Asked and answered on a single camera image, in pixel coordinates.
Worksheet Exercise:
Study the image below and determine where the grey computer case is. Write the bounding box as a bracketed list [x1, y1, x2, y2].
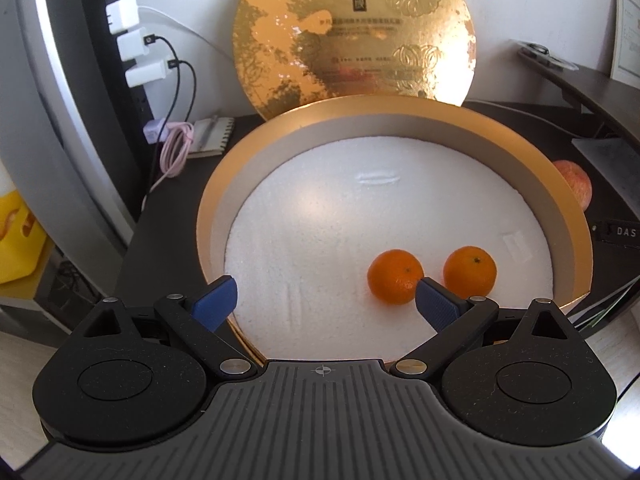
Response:
[0, 0, 135, 251]

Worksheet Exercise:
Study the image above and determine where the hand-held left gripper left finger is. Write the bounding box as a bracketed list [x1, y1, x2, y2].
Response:
[80, 275, 258, 382]

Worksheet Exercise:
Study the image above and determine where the gold gift box lid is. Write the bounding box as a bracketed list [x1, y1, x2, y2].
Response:
[231, 0, 476, 122]

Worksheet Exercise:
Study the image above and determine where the yellow plastic basket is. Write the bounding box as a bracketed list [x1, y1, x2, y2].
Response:
[0, 191, 48, 285]

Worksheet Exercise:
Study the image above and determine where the pink cable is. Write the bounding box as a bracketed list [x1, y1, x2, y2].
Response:
[141, 121, 197, 211]

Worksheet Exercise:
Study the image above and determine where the stack of booklets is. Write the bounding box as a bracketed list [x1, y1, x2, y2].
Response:
[567, 270, 640, 332]

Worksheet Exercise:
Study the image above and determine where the white charger plug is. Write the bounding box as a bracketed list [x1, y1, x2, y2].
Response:
[106, 0, 142, 35]
[125, 57, 177, 87]
[116, 30, 157, 61]

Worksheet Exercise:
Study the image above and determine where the black power strip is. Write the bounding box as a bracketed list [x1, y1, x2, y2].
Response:
[82, 0, 157, 128]

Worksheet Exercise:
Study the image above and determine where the dark wooden riser shelf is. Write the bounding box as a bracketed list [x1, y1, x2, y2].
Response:
[515, 45, 640, 161]

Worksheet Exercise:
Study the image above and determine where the white framed certificate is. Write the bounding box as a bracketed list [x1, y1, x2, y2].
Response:
[610, 0, 640, 86]

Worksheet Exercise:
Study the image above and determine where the red apple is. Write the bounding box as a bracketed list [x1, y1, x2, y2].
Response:
[551, 159, 593, 212]

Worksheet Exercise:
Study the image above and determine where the black cable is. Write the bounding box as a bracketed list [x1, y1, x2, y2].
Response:
[174, 60, 198, 125]
[154, 35, 182, 128]

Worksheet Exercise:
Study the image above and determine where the spiral notebook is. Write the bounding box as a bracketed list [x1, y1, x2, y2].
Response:
[187, 116, 236, 159]

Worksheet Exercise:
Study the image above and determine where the clear plastic tray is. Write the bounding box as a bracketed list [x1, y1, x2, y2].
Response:
[517, 40, 581, 68]

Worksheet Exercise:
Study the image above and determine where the small orange mandarin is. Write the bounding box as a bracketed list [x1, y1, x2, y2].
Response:
[367, 250, 425, 307]
[443, 245, 498, 297]

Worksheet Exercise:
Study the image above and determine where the gold gift box base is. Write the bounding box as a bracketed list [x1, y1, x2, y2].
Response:
[196, 97, 594, 366]

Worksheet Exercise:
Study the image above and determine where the white cable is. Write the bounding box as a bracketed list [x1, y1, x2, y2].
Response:
[136, 5, 238, 56]

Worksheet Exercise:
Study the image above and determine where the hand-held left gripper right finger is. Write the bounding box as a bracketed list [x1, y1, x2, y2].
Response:
[390, 276, 571, 381]

